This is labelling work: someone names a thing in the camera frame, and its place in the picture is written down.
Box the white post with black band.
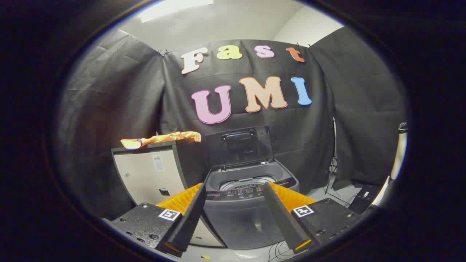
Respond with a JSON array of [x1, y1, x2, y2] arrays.
[[390, 122, 408, 180]]

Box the black floor cables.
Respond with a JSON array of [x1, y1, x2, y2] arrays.
[[268, 240, 296, 262]]

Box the grey washing machine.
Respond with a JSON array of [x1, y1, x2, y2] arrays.
[[202, 159, 300, 250]]

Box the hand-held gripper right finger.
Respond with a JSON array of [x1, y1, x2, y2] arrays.
[[263, 181, 364, 255]]

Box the black backdrop cloth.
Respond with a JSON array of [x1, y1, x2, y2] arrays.
[[58, 27, 408, 219]]

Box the orange garment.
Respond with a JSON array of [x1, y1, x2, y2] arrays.
[[120, 131, 202, 150]]

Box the black box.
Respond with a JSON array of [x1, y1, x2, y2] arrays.
[[348, 184, 383, 215]]

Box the grey cabinet with dark top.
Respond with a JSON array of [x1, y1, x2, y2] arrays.
[[111, 138, 224, 248]]

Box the thin light stand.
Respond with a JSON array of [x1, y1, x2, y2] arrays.
[[324, 117, 343, 195]]

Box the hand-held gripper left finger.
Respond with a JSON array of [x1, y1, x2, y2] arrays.
[[103, 182, 208, 258]]

